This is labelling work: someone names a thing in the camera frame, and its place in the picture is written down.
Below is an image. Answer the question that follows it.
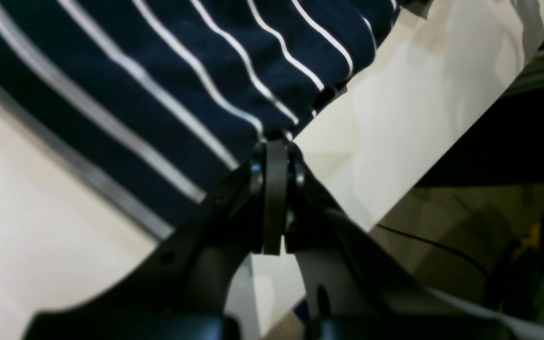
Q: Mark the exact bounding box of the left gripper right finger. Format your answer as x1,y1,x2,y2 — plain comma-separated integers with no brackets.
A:
265,140,516,340

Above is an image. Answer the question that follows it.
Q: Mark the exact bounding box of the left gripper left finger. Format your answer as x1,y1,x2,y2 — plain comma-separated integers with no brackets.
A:
23,144,265,340

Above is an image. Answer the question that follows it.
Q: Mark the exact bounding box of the navy white striped T-shirt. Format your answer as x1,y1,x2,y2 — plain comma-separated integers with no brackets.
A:
0,0,405,239

